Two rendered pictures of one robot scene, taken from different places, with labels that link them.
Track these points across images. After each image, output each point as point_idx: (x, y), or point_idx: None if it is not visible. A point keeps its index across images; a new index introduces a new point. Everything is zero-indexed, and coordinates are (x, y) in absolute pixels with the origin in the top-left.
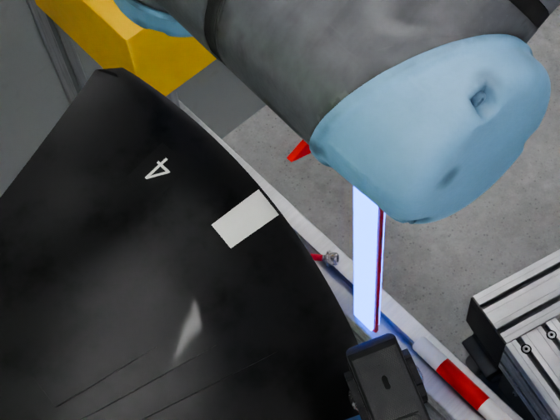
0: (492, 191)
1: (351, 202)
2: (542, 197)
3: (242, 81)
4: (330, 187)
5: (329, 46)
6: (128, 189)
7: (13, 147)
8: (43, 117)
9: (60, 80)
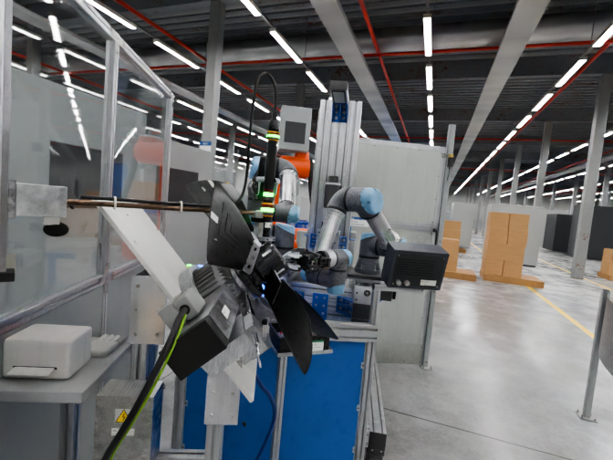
0: None
1: (170, 436)
2: None
3: (276, 216)
4: (161, 437)
5: (286, 206)
6: None
7: (85, 417)
8: (92, 405)
9: (98, 389)
